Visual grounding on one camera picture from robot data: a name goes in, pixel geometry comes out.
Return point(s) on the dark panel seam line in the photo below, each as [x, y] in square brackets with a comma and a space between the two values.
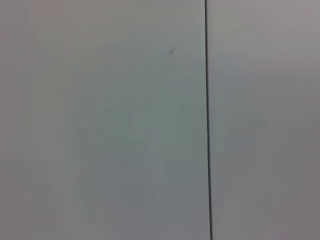
[207, 120]

